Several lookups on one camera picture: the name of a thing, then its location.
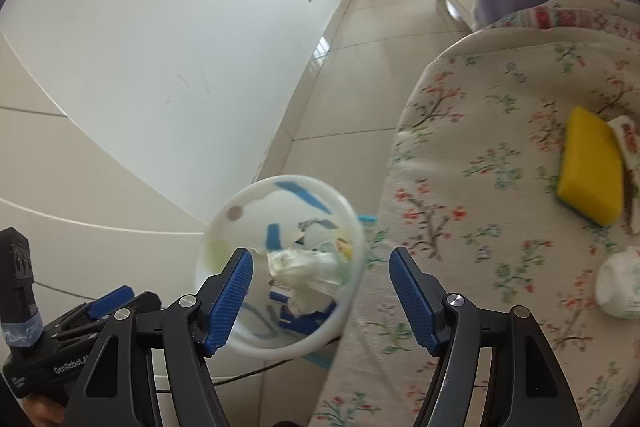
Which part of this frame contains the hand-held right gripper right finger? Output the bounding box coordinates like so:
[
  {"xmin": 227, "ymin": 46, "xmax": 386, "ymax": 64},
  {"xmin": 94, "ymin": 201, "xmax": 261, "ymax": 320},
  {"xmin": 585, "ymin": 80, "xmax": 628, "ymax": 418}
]
[{"xmin": 389, "ymin": 248, "xmax": 584, "ymax": 427}]

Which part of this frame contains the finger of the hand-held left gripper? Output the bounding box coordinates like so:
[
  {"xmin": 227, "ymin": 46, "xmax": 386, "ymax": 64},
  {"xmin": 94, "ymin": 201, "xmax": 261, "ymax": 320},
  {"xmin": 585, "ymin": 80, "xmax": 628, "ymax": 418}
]
[
  {"xmin": 49, "ymin": 285, "xmax": 135, "ymax": 336},
  {"xmin": 52, "ymin": 290, "xmax": 164, "ymax": 347}
]

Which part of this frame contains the white printed wrapper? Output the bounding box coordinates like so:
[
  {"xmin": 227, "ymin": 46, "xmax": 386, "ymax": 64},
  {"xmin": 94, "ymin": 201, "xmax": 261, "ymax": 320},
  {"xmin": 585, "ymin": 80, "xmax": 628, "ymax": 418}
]
[{"xmin": 607, "ymin": 116, "xmax": 640, "ymax": 236}]

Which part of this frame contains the white wardrobe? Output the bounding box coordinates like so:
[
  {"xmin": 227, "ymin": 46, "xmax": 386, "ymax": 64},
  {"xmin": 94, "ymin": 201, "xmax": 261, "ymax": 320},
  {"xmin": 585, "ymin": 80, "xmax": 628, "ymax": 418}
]
[{"xmin": 0, "ymin": 24, "xmax": 217, "ymax": 427}]

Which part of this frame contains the small white cup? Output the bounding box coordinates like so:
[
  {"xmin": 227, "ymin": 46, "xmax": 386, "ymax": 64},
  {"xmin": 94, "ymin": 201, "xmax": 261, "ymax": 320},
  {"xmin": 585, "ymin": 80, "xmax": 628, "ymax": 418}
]
[{"xmin": 594, "ymin": 246, "xmax": 640, "ymax": 321}]

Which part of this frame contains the white tissue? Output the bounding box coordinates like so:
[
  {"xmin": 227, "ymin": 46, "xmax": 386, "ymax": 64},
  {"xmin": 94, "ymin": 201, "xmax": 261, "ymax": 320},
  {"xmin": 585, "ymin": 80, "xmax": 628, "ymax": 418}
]
[{"xmin": 267, "ymin": 247, "xmax": 347, "ymax": 314}]

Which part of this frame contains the person's left hand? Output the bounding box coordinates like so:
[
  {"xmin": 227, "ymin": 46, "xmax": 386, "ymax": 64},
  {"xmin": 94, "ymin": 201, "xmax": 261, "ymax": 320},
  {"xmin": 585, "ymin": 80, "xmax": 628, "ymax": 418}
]
[{"xmin": 22, "ymin": 398, "xmax": 68, "ymax": 427}]

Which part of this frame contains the white patterned plastic bin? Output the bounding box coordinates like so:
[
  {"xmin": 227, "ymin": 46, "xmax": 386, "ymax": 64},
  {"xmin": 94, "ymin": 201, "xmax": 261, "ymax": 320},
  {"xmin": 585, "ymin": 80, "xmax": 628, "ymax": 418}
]
[{"xmin": 194, "ymin": 175, "xmax": 368, "ymax": 357}]

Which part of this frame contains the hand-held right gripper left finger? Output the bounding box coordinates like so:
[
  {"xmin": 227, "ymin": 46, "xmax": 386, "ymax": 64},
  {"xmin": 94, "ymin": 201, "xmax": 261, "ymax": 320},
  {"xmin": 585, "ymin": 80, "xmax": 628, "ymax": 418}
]
[{"xmin": 65, "ymin": 248, "xmax": 254, "ymax": 427}]

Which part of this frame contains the floral tablecloth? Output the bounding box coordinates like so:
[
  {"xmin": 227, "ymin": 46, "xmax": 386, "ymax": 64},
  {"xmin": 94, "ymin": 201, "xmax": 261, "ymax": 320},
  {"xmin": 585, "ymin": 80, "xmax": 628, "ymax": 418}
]
[{"xmin": 312, "ymin": 0, "xmax": 640, "ymax": 427}]

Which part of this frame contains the black cable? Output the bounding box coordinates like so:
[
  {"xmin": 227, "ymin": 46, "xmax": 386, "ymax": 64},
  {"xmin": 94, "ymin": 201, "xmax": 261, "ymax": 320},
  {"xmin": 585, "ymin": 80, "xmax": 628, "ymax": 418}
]
[{"xmin": 152, "ymin": 354, "xmax": 322, "ymax": 394}]

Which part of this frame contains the yellow sponge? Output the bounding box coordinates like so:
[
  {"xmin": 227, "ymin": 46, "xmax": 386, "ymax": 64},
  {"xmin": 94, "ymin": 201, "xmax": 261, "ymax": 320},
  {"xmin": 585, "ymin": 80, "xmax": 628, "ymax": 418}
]
[{"xmin": 556, "ymin": 107, "xmax": 626, "ymax": 228}]

